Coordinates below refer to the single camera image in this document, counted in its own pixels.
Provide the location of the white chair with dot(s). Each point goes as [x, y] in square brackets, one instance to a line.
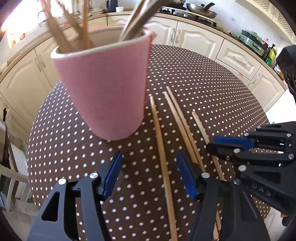
[14, 172]

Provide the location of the kitchen window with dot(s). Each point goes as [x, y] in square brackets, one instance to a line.
[24, 19]

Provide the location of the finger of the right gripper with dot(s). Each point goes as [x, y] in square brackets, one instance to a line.
[223, 147]

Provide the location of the green bottle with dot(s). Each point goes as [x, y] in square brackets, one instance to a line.
[271, 55]

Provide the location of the cream base cabinets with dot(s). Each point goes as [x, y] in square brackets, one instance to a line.
[32, 74]

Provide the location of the steel wok with handle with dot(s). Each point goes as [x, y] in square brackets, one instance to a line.
[202, 10]

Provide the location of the green countertop appliance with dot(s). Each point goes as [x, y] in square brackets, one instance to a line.
[253, 41]

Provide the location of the wooden chopstick in cup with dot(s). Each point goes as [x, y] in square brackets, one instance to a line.
[136, 12]
[85, 34]
[74, 24]

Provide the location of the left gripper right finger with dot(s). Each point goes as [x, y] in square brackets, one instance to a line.
[190, 172]

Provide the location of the black gas stove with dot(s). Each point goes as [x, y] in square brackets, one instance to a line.
[183, 13]

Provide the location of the pink paper cup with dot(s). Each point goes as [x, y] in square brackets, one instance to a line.
[107, 83]

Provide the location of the wooden chopstick on table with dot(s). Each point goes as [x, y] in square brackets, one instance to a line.
[204, 226]
[189, 140]
[165, 172]
[207, 141]

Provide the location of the white mug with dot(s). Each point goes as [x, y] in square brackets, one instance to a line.
[119, 9]

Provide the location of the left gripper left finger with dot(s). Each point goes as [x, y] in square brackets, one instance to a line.
[108, 175]

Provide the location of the black electric kettle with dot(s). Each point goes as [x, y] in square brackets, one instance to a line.
[111, 5]

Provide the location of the cream wall cabinet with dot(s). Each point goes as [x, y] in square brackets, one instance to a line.
[272, 16]

